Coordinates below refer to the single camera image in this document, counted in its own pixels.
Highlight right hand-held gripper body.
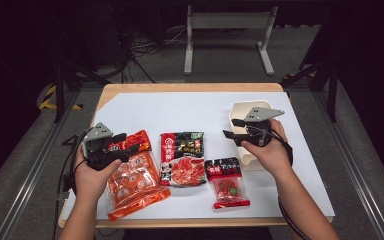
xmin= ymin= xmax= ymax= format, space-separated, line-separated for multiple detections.
xmin=234 ymin=106 xmax=286 ymax=148

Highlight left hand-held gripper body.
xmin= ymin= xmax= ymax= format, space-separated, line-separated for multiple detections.
xmin=79 ymin=122 xmax=132 ymax=172

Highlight person's right hand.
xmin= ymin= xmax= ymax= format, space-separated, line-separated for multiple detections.
xmin=240 ymin=118 xmax=295 ymax=180

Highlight person's left hand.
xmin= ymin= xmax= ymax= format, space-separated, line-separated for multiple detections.
xmin=74 ymin=146 xmax=123 ymax=202

